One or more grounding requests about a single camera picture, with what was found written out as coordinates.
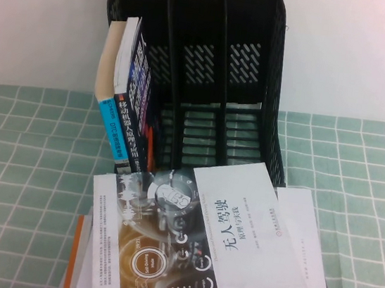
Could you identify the black plastic book holder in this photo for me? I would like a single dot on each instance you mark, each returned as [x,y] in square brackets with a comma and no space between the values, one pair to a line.
[203,10]

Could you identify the black spine robotics book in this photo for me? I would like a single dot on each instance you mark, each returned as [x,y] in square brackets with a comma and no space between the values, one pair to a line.
[130,132]

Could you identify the grey book under brochure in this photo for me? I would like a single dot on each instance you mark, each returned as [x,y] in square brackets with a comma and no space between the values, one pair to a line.
[86,229]

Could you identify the white autonomous driving book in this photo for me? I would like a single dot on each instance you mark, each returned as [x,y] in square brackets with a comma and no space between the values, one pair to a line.
[202,230]

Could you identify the orange edged book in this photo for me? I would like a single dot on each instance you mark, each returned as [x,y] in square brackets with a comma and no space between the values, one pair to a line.
[72,259]

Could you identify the large white AgileX brochure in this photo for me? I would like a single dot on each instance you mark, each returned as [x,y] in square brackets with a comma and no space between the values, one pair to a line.
[303,219]

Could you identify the blue spine paperback book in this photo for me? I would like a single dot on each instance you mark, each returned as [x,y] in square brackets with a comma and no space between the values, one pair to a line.
[109,62]

